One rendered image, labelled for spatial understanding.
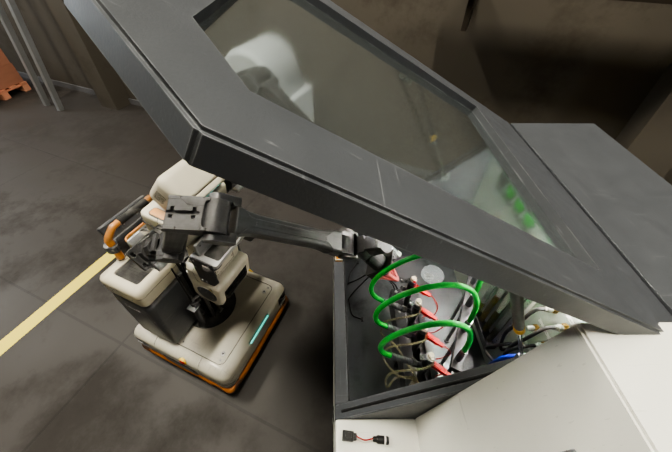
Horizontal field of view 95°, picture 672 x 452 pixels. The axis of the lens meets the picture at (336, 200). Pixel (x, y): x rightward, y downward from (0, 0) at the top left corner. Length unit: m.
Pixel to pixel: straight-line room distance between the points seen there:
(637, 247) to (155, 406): 2.19
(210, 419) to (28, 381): 1.12
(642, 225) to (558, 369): 0.44
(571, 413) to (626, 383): 0.09
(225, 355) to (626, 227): 1.73
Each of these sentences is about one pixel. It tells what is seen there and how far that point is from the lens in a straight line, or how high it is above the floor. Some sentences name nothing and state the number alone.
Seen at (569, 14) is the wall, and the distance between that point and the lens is 2.79.
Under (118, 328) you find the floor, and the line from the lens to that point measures 2.60.
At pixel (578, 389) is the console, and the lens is 0.63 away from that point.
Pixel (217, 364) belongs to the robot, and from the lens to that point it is 1.91.
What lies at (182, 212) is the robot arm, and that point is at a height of 1.53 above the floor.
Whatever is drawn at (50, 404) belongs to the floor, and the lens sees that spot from 2.58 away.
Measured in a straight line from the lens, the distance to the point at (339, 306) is 1.19.
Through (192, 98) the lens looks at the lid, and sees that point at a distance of 0.27.
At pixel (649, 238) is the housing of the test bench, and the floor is 1.50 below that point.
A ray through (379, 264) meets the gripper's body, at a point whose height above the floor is 1.21.
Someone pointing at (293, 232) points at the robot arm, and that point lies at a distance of 0.78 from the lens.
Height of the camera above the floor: 2.00
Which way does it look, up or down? 43 degrees down
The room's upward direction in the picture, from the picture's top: 1 degrees clockwise
